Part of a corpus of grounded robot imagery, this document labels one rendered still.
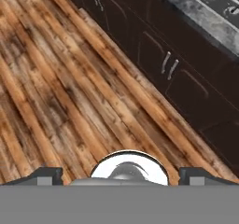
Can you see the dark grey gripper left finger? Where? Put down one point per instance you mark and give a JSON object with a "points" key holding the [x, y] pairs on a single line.
{"points": [[49, 173]]}

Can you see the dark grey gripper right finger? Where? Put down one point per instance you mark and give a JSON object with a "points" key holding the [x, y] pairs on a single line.
{"points": [[190, 173]]}

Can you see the round white and black object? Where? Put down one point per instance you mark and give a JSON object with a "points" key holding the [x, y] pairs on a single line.
{"points": [[130, 167]]}

